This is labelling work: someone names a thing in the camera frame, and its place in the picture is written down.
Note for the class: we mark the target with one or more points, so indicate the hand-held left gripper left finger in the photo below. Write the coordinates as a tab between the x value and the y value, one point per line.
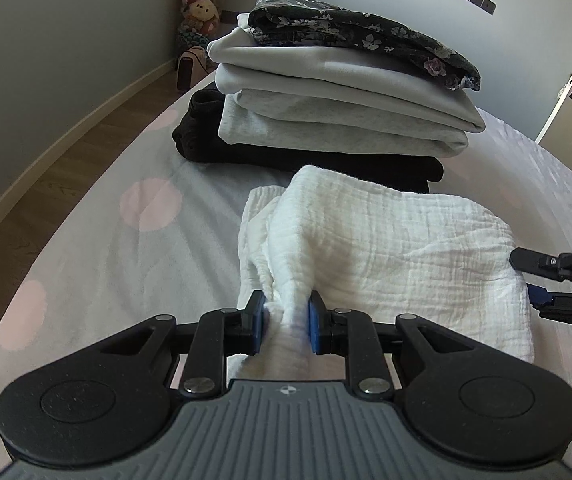
258	322

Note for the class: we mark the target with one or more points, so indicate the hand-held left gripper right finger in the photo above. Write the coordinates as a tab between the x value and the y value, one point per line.
314	327

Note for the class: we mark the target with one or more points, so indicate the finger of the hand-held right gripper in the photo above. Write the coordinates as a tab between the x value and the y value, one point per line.
531	260
566	306

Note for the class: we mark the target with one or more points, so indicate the white muslin garment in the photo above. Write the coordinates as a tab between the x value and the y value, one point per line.
391	240

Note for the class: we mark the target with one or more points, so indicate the white pink-dotted bed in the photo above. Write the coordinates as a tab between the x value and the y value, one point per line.
116	260

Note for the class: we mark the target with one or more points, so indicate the black folded garment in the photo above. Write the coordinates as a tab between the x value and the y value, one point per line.
246	152

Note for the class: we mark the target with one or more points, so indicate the heather grey folded garment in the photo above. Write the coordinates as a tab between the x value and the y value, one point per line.
316	127

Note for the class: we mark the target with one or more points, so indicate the light grey folded sweatshirt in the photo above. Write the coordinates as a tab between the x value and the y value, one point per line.
316	75

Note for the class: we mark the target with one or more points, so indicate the small pink appliance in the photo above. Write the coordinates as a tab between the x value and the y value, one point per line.
192	67

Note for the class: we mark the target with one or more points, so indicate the dark floral folded garment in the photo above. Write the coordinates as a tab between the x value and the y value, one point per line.
366	35

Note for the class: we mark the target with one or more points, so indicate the hanging column of plush toys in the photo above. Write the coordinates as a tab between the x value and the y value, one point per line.
203	5

